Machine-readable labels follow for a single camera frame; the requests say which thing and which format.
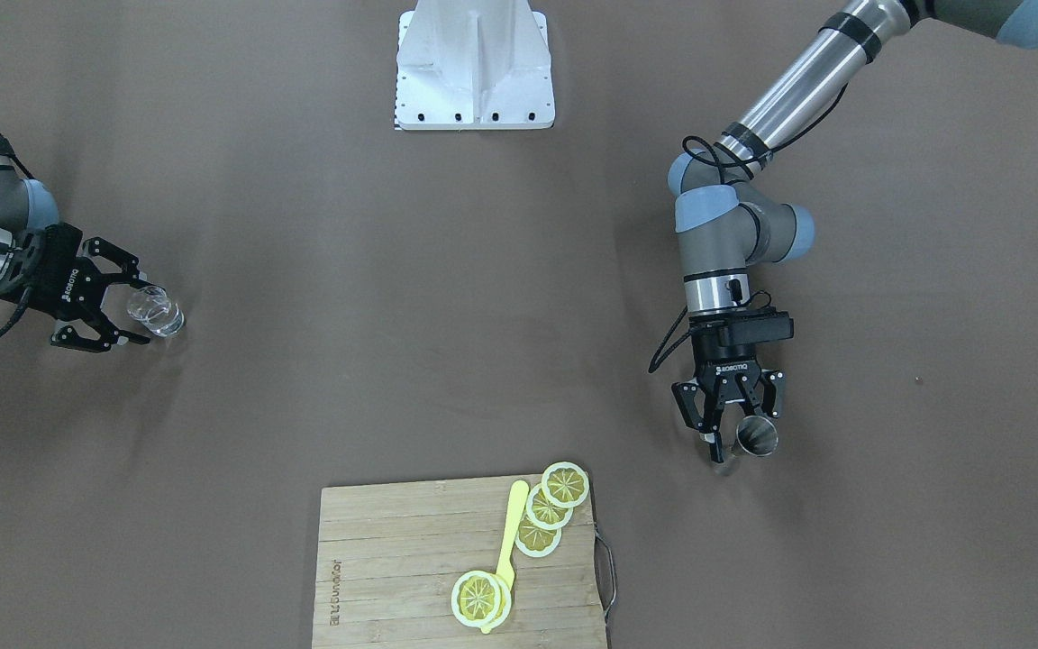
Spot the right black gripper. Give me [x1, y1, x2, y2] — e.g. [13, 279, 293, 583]
[7, 224, 152, 352]

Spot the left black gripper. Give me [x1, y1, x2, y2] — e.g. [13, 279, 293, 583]
[671, 335, 784, 464]

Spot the steel double jigger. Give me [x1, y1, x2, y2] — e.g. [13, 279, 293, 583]
[710, 416, 779, 476]

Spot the clear glass measuring cup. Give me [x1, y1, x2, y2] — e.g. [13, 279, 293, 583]
[126, 285, 186, 339]

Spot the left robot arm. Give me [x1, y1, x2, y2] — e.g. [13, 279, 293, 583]
[668, 1, 1038, 475]

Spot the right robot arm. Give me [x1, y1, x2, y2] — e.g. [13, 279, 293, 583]
[0, 131, 151, 352]

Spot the lemon slice at board corner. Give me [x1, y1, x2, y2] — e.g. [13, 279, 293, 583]
[541, 462, 590, 508]

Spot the lemon slice in row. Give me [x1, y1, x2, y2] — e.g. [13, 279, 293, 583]
[515, 516, 563, 558]
[524, 485, 574, 533]

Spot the lemon slice on knife end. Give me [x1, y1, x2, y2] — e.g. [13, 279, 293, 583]
[450, 570, 514, 634]

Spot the bamboo cutting board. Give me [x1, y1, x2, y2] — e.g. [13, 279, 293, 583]
[312, 476, 609, 648]

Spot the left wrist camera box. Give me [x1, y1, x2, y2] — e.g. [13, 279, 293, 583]
[689, 307, 795, 348]

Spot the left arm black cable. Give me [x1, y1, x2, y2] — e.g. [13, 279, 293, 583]
[648, 81, 850, 375]

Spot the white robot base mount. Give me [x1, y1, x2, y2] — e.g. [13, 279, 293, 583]
[393, 1, 556, 132]

